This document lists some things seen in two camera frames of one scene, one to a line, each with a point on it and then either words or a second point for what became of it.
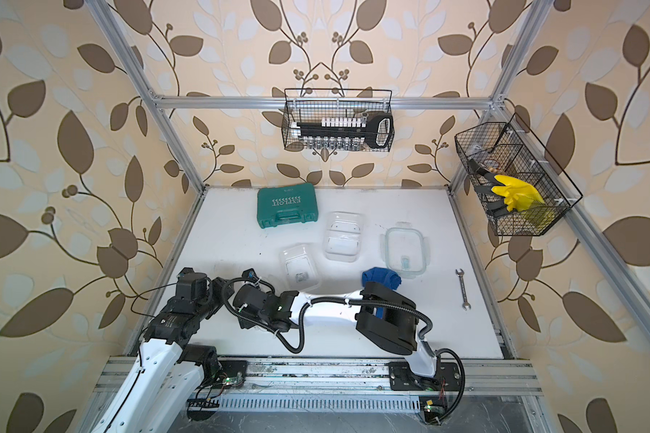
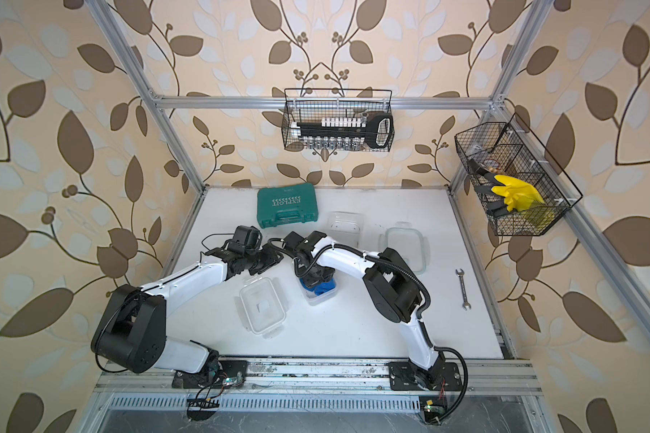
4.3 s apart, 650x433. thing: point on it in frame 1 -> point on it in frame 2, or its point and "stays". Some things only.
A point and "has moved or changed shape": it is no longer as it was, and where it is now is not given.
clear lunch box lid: [405, 250] stays
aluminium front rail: [331, 375] stays
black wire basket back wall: [340, 120] stays
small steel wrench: [465, 304] stays
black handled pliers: [496, 207] stays
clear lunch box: [301, 268] has moved or changed shape
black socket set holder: [347, 132] stays
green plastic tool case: [286, 205] stays
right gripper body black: [248, 319] -> [314, 275]
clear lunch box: [344, 236] stays
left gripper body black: [217, 293] -> [250, 258]
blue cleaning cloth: [385, 277] has moved or changed shape
